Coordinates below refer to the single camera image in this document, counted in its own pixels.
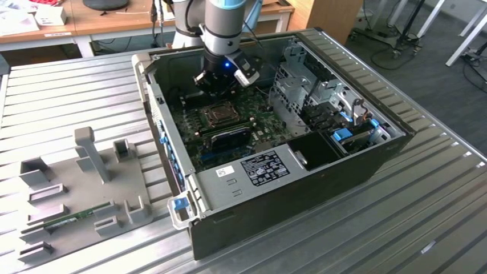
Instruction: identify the metal socket cover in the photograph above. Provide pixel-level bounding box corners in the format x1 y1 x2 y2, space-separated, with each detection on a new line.
202 102 241 126

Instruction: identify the silver CPU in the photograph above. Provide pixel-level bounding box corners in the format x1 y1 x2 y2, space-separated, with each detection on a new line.
210 106 233 122

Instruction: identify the CPU socket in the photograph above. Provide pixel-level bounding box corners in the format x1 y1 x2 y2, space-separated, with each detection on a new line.
198 101 244 128

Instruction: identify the silver drive cage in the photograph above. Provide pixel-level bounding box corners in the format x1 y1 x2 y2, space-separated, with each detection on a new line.
269 38 398 156

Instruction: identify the green motherboard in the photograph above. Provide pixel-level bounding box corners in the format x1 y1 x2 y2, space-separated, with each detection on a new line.
169 87 309 172

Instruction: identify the black graphics card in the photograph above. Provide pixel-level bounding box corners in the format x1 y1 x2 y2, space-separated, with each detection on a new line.
201 125 252 154

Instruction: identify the blue expansion latch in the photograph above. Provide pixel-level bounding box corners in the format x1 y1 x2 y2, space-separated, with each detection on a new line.
156 119 186 188

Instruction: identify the wooden desk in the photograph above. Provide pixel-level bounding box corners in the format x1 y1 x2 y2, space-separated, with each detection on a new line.
0 0 296 45

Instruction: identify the black power supply label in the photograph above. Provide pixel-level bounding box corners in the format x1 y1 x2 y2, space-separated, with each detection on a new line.
238 150 290 187

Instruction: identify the wooden cabinet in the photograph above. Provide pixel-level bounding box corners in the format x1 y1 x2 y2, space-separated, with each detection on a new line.
288 0 364 45

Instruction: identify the hard disk in blue carrier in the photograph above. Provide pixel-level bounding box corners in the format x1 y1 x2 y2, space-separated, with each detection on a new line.
328 118 392 156

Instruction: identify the grey power supply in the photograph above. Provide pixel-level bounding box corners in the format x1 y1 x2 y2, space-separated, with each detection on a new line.
188 144 305 213

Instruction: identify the black round object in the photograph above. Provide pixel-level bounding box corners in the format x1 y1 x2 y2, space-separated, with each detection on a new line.
82 0 129 11

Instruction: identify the white cardboard box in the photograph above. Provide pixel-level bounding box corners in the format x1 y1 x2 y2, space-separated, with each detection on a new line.
33 5 67 27

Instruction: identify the dark grey PC case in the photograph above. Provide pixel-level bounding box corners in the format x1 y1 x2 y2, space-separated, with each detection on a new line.
130 27 422 261

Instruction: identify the black wheeled stand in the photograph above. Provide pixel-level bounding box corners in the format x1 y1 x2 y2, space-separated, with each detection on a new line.
386 0 425 58

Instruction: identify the grey parts rack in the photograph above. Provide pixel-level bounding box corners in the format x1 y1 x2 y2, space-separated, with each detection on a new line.
17 126 154 265

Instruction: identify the white paper stack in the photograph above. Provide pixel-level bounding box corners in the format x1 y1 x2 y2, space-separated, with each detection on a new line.
0 0 41 37

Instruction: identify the white table leg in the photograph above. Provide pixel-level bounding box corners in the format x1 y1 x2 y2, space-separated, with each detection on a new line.
414 0 445 39

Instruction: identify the green RAM stick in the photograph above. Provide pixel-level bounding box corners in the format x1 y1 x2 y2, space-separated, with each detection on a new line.
22 203 114 233

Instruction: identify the white tape piece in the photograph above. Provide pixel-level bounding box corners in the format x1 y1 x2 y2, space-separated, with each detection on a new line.
418 240 437 255

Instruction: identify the white table frame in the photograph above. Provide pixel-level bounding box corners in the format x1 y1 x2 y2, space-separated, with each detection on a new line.
444 0 487 68

